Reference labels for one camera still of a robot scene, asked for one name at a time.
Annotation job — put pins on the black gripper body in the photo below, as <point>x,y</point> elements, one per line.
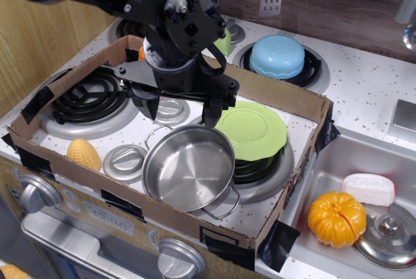
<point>189,82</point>

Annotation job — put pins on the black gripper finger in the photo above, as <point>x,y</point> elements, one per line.
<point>146,102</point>
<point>212,109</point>

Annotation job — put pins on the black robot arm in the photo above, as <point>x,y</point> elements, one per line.
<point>180,56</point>

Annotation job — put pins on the stainless steel pot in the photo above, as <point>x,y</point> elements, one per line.
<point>191,168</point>

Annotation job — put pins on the steel pot lid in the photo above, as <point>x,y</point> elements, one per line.
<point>389,238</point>

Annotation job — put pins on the silver stove knob upper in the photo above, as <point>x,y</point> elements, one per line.
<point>172,112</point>

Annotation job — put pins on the silver stove knob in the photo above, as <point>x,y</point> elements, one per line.
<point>125,163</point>
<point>172,112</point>
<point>236,31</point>

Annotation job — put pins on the orange toy carrot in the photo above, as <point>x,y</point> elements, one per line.
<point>141,55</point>

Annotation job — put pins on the brown cardboard fence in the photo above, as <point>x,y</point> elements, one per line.
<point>114,181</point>

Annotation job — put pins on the black front left burner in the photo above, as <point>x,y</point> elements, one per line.
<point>95,107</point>

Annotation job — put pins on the green plastic plate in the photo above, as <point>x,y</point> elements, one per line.
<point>254,131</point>

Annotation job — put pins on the silver back stove knob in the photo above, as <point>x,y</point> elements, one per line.
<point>236,31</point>

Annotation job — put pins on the silver stove knob lower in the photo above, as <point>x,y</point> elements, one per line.
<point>125,163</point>

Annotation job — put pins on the black back left burner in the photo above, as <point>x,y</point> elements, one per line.
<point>123,27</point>

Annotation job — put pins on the light blue plastic bowl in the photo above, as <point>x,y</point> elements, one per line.
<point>277,56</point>

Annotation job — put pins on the yellow toy corn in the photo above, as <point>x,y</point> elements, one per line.
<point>82,152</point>

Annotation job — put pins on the black back right burner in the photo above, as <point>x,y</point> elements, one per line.
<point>314,77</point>

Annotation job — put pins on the oven clock display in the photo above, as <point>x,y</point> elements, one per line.
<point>109,218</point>

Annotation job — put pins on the metal sink basin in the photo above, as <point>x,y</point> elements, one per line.
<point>349,153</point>

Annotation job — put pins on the silver oven dial left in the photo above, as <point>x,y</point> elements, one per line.
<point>37,194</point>

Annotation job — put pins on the silver oven dial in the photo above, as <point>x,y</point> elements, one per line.
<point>178,259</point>
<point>37,194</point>

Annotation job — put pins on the silver oven dial right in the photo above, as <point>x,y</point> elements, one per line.
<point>178,259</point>

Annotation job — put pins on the orange toy pumpkin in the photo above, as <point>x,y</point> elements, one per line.
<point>337,219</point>

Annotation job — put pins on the white toy cheese wedge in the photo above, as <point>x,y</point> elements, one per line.
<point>370,189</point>

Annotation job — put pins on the silver faucet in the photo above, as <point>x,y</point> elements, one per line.
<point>404,15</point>

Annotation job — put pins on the yellow toy bottom left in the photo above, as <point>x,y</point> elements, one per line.
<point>12,272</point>

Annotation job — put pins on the silver oven door handle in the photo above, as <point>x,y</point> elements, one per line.
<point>85,251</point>

